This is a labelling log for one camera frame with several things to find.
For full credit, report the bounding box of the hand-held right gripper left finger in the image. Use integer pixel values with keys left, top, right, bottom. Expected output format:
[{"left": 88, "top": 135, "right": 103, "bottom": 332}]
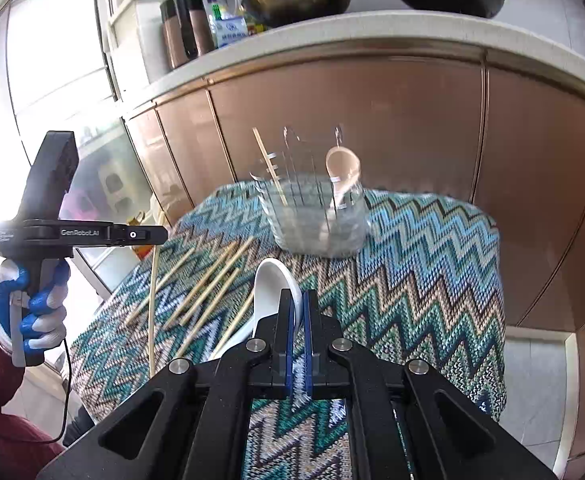
[{"left": 37, "top": 289, "right": 294, "bottom": 480}]

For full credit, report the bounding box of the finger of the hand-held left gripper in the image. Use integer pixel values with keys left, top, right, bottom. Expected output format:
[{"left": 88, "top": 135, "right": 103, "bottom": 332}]
[{"left": 111, "top": 224, "right": 170, "bottom": 248}]

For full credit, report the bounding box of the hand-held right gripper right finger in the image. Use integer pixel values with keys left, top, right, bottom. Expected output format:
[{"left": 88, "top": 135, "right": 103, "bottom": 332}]
[{"left": 303, "top": 289, "right": 558, "bottom": 480}]

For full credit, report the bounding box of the white ceramic spoon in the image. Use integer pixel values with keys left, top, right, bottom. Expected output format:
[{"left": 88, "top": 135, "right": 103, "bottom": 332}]
[{"left": 211, "top": 258, "right": 304, "bottom": 361}]

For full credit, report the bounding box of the long pale single chopstick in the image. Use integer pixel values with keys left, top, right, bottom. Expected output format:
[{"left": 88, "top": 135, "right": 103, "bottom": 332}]
[{"left": 148, "top": 245, "right": 162, "bottom": 377}]

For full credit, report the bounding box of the bunch of bamboo chopsticks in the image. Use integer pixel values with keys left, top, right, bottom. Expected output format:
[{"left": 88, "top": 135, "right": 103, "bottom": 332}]
[{"left": 125, "top": 237, "right": 258, "bottom": 361}]

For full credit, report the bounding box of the wire utensil holder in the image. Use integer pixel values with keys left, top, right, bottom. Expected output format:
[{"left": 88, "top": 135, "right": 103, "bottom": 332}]
[{"left": 250, "top": 122, "right": 373, "bottom": 258}]

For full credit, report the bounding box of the person's left hand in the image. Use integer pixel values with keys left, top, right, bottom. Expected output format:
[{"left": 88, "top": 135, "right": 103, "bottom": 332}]
[{"left": 0, "top": 258, "right": 72, "bottom": 356}]

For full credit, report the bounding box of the glass balcony door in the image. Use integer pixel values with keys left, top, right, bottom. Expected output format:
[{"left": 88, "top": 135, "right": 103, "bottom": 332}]
[{"left": 2, "top": 0, "right": 123, "bottom": 171}]

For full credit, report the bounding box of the zigzag patterned cloth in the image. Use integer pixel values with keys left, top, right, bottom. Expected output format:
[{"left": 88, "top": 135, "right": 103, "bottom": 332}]
[{"left": 70, "top": 182, "right": 508, "bottom": 480}]

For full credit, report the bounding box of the single bamboo chopstick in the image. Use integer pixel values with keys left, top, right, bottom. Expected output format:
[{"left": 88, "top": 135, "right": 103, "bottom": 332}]
[{"left": 252, "top": 127, "right": 289, "bottom": 207}]

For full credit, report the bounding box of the white storage box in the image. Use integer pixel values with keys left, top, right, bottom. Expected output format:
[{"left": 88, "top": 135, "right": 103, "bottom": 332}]
[{"left": 106, "top": 0, "right": 173, "bottom": 91}]

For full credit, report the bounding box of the pink spoon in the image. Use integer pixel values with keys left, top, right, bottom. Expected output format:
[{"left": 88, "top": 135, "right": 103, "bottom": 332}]
[{"left": 325, "top": 145, "right": 362, "bottom": 213}]

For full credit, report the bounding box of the white and blue salt bag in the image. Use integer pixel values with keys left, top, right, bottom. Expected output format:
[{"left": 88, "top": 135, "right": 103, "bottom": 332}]
[{"left": 216, "top": 14, "right": 249, "bottom": 50}]

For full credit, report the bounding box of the green cap bottle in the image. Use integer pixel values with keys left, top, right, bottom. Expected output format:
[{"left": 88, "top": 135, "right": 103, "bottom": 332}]
[{"left": 208, "top": 4, "right": 226, "bottom": 51}]

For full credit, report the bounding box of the white kitchen countertop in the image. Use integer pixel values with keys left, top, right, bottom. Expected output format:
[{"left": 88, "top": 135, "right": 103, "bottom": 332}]
[{"left": 122, "top": 10, "right": 585, "bottom": 116}]

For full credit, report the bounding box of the black cable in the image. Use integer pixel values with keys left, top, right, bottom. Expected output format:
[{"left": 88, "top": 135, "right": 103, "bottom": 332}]
[{"left": 30, "top": 337, "right": 72, "bottom": 446}]

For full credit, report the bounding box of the copper kettle with black handle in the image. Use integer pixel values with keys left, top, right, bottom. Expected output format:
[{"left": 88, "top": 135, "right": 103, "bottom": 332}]
[{"left": 160, "top": 0, "right": 216, "bottom": 69}]

